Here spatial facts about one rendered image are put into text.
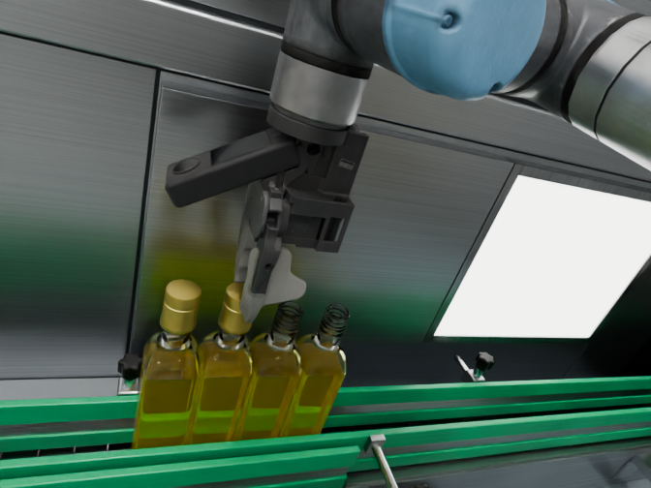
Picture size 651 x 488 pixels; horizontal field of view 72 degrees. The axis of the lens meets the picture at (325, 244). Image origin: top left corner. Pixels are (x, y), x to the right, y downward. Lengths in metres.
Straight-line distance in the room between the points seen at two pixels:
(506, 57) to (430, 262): 0.47
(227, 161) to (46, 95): 0.23
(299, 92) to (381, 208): 0.29
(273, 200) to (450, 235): 0.37
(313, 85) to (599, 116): 0.19
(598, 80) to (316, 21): 0.19
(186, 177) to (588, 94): 0.29
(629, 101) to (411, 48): 0.13
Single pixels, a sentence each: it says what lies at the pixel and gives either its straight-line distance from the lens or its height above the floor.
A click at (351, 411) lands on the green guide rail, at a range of 0.74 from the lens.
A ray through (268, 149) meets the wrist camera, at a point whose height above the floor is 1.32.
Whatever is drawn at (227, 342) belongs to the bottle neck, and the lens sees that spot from 0.50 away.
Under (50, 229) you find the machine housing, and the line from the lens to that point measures 0.61.
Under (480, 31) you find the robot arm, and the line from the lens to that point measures 0.26.
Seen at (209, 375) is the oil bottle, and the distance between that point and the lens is 0.51.
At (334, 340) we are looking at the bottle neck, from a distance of 0.53.
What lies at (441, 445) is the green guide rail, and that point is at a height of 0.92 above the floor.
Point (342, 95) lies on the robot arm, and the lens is 0.36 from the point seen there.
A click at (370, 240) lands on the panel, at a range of 0.63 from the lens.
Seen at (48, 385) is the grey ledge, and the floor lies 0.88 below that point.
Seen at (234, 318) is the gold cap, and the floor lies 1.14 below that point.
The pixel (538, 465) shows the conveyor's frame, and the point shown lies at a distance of 0.93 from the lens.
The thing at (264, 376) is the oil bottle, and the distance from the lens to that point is 0.53.
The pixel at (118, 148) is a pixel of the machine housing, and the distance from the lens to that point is 0.55.
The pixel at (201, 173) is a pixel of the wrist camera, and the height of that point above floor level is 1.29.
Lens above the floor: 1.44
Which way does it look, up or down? 27 degrees down
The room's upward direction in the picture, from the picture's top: 19 degrees clockwise
